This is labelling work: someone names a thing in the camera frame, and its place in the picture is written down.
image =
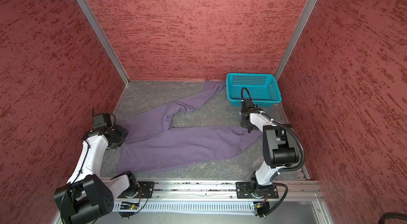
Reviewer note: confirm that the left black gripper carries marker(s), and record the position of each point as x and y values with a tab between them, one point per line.
124	133

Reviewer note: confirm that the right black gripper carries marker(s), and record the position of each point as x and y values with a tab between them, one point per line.
243	123

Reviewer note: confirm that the purple trousers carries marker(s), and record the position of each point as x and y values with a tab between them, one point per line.
154	145

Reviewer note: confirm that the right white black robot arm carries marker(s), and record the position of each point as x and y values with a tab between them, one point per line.
281	148

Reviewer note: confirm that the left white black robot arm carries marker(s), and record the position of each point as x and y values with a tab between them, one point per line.
86	198

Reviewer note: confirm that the teal plastic basket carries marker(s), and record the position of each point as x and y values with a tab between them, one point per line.
263	88

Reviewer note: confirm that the left connector board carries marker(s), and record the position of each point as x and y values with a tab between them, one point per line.
128	206

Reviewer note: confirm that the connector board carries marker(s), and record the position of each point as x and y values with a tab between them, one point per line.
260	209
128	206

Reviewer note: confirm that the right connector board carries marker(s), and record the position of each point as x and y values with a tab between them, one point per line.
260	209

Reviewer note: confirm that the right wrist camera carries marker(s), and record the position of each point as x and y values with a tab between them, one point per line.
247	106

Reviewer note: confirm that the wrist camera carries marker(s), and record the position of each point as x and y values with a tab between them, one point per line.
102	120
247	106

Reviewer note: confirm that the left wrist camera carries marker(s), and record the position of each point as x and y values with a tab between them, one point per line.
102	120

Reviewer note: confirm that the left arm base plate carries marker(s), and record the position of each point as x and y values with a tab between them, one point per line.
140	190

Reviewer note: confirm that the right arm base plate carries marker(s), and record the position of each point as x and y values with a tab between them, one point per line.
249	190

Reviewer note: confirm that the aluminium front rail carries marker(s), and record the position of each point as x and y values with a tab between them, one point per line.
224	190

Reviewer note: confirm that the white slotted cable duct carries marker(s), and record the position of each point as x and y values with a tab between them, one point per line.
226	207

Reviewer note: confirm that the right aluminium corner post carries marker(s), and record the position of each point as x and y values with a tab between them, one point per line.
300	25

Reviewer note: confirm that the aluminium corner post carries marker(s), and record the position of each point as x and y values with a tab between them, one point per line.
102	37
300	25

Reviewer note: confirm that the left aluminium corner post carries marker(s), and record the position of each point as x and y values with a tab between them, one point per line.
102	37

